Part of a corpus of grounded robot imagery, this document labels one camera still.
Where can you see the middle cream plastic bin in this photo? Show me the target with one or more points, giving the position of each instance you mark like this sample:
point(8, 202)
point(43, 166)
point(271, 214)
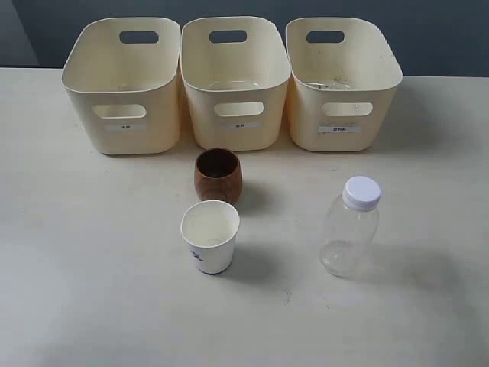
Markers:
point(235, 71)

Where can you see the brown wooden cup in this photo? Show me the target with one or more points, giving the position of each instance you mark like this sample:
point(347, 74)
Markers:
point(218, 176)

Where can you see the cream plastic bin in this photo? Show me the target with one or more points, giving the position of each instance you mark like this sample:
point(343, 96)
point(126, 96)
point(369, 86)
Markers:
point(123, 79)
point(344, 77)
point(235, 71)

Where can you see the white paper cup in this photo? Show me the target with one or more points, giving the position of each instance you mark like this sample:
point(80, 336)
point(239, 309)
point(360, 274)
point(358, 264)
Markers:
point(210, 229)

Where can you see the clear plastic bottle white cap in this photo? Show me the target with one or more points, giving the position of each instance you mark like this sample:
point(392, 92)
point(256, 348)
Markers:
point(350, 226)

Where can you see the left cream plastic bin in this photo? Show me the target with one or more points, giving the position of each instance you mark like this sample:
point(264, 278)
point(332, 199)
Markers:
point(123, 79)

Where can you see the right cream plastic bin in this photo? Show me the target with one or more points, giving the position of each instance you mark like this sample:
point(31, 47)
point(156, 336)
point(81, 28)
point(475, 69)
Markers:
point(344, 77)

